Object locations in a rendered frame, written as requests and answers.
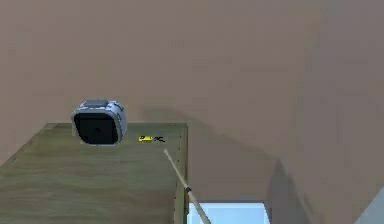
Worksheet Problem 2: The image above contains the yellow and black key fob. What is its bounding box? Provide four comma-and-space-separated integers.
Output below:
138, 134, 166, 144

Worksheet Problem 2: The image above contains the grey alarm clock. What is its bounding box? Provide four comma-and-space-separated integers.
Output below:
70, 98, 128, 147

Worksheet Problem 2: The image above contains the olive wooden cupboard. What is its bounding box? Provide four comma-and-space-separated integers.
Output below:
0, 122, 189, 224

